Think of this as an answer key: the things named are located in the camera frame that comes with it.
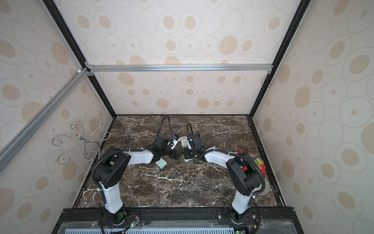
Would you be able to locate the mint green box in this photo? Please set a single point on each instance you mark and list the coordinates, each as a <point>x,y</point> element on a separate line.
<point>161,163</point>

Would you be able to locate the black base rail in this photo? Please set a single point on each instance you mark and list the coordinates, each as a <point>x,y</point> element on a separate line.
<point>200,220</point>

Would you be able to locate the horizontal aluminium rail back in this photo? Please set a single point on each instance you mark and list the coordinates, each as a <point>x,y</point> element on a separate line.
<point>181,68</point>

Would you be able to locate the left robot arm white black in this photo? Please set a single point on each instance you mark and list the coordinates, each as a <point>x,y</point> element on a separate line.
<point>110,168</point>

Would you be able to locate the red snack bag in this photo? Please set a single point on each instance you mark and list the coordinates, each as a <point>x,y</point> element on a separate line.
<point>260,163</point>

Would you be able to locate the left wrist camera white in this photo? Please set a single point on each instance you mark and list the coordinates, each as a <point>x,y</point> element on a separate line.
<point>175,140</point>

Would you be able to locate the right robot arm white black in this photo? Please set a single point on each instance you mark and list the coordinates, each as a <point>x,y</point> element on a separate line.
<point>246,176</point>

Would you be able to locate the diagonal aluminium rail left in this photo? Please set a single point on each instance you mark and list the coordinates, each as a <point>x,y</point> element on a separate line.
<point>23,136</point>

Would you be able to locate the silver wire jewelry stand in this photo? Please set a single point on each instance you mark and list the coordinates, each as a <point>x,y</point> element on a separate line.
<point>82,140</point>

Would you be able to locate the white gift box grey bow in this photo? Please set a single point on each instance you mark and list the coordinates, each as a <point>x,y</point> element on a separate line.
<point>184,141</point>

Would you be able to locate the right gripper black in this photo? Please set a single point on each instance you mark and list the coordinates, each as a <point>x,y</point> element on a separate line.
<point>189,152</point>

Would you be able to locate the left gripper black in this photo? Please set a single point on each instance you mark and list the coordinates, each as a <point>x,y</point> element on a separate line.
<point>174,154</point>

